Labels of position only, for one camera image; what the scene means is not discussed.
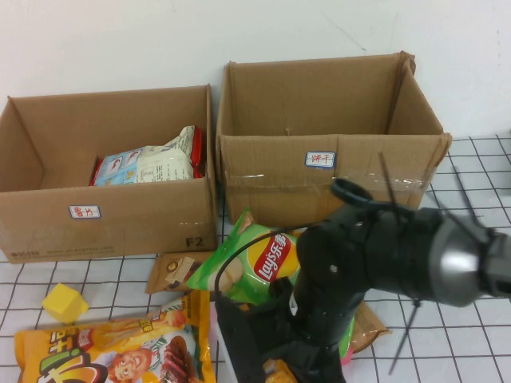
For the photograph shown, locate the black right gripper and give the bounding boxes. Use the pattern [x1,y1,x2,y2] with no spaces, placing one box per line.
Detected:
[255,278,353,383]

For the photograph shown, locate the white red shrimp chips bag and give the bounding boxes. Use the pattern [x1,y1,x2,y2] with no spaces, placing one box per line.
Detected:
[88,125,204,188]

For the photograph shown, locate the long brown snack pack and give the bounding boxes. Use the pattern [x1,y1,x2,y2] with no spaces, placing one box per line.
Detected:
[351,301,390,354]

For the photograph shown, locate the orange cracker pack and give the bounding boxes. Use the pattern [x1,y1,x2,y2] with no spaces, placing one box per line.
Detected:
[265,358,299,383]

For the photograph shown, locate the taped cardboard box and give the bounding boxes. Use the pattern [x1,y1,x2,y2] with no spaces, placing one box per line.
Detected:
[215,50,453,228]

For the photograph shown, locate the brown chocolate nut bar pack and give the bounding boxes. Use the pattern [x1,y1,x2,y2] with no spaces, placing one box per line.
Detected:
[144,251,215,295]

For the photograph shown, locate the white label red characters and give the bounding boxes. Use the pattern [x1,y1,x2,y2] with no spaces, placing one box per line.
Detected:
[305,150,338,169]
[68,204,101,219]

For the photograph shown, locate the cardboard box with F2 print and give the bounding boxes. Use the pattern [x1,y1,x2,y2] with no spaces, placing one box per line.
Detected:
[0,83,220,264]

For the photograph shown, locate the orange cartoon chips bag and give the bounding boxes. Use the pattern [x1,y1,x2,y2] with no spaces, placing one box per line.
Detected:
[14,290,219,383]

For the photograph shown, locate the yellow foam block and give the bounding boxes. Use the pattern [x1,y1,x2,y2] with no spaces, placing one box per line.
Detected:
[42,282,90,325]

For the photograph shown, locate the black cable tie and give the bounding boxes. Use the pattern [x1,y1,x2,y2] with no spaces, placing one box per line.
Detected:
[450,165,480,240]
[390,301,420,374]

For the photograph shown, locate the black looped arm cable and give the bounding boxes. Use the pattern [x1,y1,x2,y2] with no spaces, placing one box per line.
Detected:
[331,178,404,216]

